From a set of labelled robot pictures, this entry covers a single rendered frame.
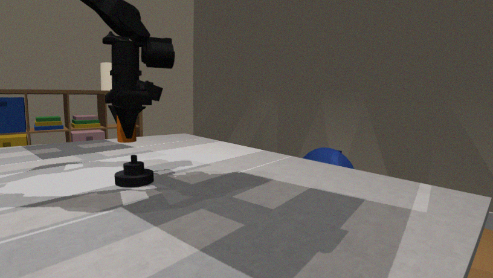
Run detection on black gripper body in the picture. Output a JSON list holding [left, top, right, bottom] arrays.
[[105, 64, 152, 107]]

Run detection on black round pedestal with shaft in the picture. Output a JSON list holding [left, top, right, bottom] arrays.
[[114, 155, 153, 188]]

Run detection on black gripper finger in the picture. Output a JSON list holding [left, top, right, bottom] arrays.
[[108, 105, 117, 123], [114, 106, 146, 139]]

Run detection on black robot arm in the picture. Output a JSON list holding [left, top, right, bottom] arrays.
[[81, 0, 175, 101]]

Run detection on orange knob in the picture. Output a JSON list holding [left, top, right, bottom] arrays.
[[117, 116, 136, 143]]

